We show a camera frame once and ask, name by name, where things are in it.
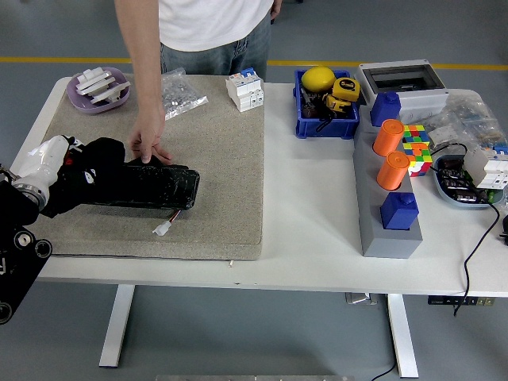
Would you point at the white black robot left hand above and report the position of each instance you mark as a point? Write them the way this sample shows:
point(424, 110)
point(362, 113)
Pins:
point(45, 158)

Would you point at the person's right hand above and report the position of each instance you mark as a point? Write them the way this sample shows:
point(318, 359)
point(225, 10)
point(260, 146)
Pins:
point(148, 133)

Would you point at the black film-wrapped panel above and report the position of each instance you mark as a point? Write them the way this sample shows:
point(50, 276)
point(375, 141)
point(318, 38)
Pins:
point(158, 186)

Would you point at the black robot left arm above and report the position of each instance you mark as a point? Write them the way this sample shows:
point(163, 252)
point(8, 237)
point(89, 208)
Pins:
point(16, 214)

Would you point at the person's right forearm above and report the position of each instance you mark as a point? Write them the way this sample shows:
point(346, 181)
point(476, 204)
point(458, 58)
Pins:
point(143, 59)

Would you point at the black desk control panel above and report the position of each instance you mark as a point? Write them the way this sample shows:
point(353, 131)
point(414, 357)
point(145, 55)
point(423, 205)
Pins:
point(460, 301)

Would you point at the clear bag of screws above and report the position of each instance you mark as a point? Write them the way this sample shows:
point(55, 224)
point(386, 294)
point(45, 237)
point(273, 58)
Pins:
point(182, 93)

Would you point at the white plastic part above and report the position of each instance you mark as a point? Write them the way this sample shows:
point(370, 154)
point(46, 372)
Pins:
point(113, 92)
point(93, 78)

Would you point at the purple bowl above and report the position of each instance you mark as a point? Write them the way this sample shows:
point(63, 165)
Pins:
point(79, 101)

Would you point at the grey-brown mat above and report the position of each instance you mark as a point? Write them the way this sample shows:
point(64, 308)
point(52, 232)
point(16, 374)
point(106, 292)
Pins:
point(214, 158)

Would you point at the person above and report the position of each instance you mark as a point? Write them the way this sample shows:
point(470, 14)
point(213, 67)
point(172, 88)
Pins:
point(210, 24)

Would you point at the yellow ball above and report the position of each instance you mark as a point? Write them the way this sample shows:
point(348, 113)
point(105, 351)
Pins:
point(317, 78)

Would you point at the blue plastic bin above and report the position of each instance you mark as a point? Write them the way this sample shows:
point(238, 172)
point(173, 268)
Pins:
point(329, 129)

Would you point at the white table leg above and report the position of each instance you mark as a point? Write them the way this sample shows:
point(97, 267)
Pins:
point(402, 337)
point(115, 329)

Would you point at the yellow black tool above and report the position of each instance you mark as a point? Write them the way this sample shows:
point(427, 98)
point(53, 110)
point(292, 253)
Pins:
point(336, 104)

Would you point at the yellow tape measure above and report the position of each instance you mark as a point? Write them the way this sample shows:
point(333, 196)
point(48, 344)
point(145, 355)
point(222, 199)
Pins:
point(346, 89)

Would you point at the blue block with knob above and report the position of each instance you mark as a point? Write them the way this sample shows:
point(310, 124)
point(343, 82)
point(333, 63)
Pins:
point(385, 109)
point(399, 212)

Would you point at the orange cylinder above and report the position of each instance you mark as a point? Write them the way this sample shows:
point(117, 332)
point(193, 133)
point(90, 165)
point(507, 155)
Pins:
point(391, 170)
point(387, 139)

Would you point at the grey block holder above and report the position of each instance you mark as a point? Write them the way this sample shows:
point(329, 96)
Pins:
point(391, 244)

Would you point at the grey distribution box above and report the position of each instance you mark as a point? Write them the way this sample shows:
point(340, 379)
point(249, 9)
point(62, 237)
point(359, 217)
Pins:
point(416, 99)

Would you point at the colourful puzzle cube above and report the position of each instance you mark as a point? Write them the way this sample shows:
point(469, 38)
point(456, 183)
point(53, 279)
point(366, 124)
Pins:
point(418, 155)

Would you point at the light blue bowl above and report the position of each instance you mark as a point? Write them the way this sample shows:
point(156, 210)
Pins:
point(446, 194)

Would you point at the clear bags of parts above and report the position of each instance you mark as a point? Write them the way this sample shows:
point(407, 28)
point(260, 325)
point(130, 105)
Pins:
point(472, 119)

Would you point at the white circuit breaker row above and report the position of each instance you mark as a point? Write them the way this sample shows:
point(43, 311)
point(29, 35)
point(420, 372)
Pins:
point(488, 166)

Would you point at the black plug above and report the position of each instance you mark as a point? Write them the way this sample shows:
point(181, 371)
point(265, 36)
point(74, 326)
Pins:
point(505, 226)

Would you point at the white circuit breaker blue switch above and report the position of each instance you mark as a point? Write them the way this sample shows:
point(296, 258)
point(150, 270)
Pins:
point(244, 89)

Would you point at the metal bracket under table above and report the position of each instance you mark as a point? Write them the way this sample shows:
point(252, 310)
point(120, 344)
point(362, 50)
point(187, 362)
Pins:
point(359, 298)

